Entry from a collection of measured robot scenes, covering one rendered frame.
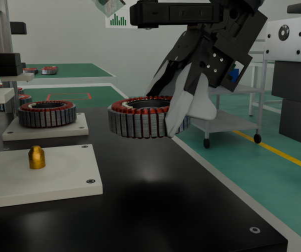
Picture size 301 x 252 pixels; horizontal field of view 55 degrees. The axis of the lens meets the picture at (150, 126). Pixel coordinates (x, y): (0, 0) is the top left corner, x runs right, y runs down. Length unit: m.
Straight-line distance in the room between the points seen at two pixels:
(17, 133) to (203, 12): 0.38
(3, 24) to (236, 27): 0.56
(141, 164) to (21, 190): 0.16
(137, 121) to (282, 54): 0.47
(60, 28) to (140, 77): 1.71
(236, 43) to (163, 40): 5.58
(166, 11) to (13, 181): 0.27
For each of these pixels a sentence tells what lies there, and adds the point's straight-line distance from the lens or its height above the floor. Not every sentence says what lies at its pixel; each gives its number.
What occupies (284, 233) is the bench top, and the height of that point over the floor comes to 0.75.
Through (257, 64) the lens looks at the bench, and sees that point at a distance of 4.17.
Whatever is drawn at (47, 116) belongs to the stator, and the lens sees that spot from 0.58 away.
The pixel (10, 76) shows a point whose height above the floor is 0.88.
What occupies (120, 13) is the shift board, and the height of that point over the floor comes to 1.56.
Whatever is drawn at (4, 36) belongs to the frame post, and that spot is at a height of 0.96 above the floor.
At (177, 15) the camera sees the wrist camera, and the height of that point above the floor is 0.97.
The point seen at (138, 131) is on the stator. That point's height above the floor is 0.83.
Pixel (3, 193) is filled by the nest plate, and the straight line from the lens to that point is 0.35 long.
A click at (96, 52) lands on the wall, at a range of 5.72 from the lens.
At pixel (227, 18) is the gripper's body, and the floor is 0.97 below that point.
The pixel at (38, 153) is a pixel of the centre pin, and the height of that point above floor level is 0.80.
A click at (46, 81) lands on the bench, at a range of 1.96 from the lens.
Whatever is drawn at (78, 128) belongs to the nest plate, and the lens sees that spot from 0.57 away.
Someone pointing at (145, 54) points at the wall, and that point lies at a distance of 5.88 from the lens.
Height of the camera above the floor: 0.93
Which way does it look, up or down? 15 degrees down
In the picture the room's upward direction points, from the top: straight up
